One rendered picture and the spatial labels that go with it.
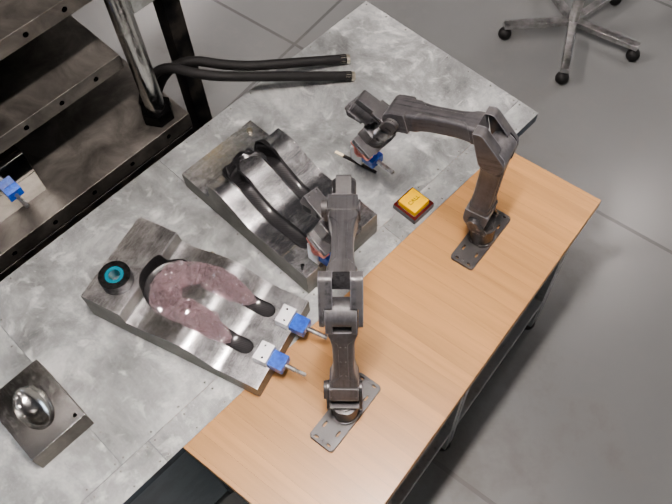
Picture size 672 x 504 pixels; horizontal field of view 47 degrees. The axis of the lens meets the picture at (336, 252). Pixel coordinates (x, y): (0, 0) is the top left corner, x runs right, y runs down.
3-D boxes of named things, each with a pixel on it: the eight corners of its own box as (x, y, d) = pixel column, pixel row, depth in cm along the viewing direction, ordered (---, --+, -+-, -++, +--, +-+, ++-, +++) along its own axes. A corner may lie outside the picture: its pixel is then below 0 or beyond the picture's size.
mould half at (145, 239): (310, 310, 197) (307, 291, 188) (260, 397, 186) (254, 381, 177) (150, 237, 210) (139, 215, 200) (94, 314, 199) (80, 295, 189)
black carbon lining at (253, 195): (344, 218, 202) (343, 199, 194) (301, 257, 197) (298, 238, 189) (256, 147, 215) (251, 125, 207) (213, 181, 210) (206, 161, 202)
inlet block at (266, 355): (311, 370, 186) (310, 362, 181) (301, 388, 184) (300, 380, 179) (265, 348, 189) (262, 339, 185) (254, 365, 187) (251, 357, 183)
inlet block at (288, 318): (332, 333, 191) (331, 324, 186) (322, 350, 189) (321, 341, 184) (286, 312, 194) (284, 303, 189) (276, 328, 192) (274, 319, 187)
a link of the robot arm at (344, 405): (323, 377, 174) (323, 401, 171) (362, 377, 174) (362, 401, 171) (325, 386, 179) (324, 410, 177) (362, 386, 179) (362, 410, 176)
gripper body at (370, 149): (350, 141, 195) (359, 132, 188) (378, 118, 198) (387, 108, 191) (367, 160, 195) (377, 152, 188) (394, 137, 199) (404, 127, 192)
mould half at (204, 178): (377, 231, 208) (377, 204, 196) (309, 294, 199) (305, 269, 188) (253, 132, 226) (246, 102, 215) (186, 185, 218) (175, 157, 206)
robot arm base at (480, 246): (451, 243, 196) (475, 257, 194) (493, 190, 204) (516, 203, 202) (449, 258, 203) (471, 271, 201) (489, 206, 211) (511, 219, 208)
